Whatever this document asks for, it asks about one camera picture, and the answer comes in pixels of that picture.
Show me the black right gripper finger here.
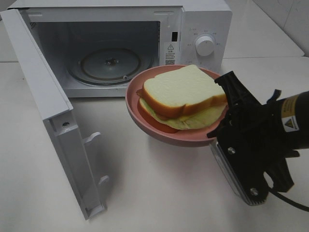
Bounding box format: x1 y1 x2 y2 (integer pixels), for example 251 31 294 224
214 71 256 109
207 120 232 138

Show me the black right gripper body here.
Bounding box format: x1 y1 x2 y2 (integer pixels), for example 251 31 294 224
214 96 301 170

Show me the pink round plate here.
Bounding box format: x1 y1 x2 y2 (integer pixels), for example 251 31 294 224
125 65 228 147

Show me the white bread sandwich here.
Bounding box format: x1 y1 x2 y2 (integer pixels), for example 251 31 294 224
137 65 227 133

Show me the white microwave door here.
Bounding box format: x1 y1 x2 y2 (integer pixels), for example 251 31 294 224
0 9 109 220

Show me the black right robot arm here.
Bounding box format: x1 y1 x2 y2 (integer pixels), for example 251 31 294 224
207 71 309 172

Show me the upper white power knob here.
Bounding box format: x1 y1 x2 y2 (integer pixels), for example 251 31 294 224
195 34 214 57

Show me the white warning label sticker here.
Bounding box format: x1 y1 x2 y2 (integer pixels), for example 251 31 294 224
163 42 177 65

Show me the glass microwave turntable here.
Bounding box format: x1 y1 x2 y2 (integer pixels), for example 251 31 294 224
67 40 158 86

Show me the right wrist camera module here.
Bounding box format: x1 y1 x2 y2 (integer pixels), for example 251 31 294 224
211 131 300 206

